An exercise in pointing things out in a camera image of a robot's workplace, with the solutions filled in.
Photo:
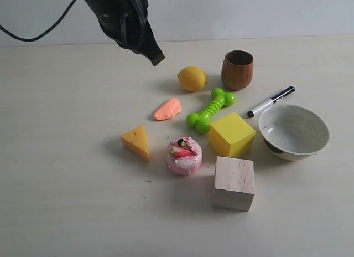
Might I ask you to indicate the black and white marker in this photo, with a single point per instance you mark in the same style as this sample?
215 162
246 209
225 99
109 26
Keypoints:
272 100

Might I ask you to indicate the yellow lemon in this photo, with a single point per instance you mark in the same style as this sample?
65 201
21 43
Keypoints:
192 78

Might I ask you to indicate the white ceramic bowl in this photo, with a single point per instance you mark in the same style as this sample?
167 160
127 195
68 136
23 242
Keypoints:
293 132

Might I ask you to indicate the brown wooden cup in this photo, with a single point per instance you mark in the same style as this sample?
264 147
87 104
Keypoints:
237 69

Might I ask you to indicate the light wooden cube block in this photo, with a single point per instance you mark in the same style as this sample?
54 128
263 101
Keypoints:
234 185

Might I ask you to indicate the yellow cheese wedge toy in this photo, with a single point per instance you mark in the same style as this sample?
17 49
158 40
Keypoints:
136 141

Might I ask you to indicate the green bone dog toy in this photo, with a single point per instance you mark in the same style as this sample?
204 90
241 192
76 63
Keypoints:
201 121

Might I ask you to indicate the orange salmon-coloured toy piece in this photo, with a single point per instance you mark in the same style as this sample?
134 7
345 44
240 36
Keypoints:
168 110

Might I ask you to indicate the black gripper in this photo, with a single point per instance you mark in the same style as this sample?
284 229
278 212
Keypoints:
126 22

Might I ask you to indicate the pink strawberry cake toy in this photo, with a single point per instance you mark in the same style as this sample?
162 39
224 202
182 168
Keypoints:
183 156

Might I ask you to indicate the yellow cube block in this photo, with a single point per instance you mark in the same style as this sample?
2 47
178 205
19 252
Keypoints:
231 136

